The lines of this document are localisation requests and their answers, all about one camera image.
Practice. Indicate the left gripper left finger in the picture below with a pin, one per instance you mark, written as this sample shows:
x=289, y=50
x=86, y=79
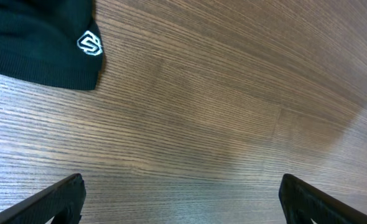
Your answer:
x=62, y=202

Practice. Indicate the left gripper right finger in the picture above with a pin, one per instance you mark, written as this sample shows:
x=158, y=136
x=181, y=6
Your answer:
x=303, y=203

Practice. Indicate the black garment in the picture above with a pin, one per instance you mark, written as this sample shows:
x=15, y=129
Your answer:
x=53, y=43

